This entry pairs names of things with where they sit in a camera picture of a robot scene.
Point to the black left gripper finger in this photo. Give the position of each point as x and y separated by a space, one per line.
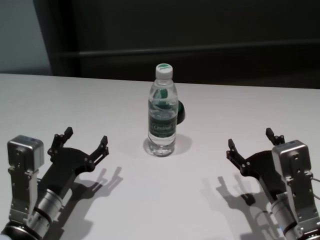
58 143
100 155

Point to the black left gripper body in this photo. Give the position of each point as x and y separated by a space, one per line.
66 171

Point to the green YES button black base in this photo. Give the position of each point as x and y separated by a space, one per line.
180 111

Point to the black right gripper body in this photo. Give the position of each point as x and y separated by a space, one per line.
262 165

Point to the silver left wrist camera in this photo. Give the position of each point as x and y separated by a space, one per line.
25 155

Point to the grey horizontal wall rail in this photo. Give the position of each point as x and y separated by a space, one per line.
200 52

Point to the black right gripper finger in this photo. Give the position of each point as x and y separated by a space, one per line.
236 156
274 137

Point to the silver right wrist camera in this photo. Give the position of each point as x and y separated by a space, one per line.
295 165

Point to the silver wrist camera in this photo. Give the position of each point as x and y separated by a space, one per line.
25 155
295 165

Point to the clear water bottle green label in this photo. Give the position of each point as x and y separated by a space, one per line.
162 112

